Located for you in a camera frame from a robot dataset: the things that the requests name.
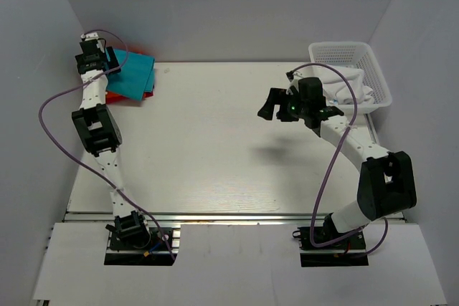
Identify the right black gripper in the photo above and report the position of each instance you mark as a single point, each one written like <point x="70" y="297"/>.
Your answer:
<point x="267" y="110"/>

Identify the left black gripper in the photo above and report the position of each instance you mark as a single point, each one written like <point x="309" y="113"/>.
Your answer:
<point x="113" y="63"/>

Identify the teal t-shirt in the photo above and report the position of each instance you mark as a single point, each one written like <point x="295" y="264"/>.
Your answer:
<point x="135" y="76"/>

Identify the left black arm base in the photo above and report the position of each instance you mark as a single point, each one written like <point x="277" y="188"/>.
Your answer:
<point x="132" y="242"/>

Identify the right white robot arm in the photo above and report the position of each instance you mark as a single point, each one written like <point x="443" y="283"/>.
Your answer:
<point x="386" y="180"/>

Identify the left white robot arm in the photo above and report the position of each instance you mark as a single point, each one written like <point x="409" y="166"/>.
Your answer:
<point x="93" y="121"/>

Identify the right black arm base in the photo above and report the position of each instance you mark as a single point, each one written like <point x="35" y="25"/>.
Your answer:
<point x="325" y="247"/>

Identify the orange folded t-shirt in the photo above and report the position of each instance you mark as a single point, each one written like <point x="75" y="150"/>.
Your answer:
<point x="112" y="97"/>

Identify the white crumpled t-shirt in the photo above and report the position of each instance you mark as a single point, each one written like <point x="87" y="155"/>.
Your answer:
<point x="336" y="90"/>

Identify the white plastic basket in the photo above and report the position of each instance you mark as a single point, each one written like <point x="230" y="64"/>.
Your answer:
<point x="355" y="55"/>

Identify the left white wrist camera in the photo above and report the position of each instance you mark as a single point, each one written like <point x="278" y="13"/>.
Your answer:
<point x="90" y="36"/>

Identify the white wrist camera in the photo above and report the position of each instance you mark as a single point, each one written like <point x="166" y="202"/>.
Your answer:
<point x="293" y="77"/>
<point x="90" y="36"/>

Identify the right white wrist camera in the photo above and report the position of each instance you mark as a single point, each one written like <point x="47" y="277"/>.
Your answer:
<point x="293" y="77"/>

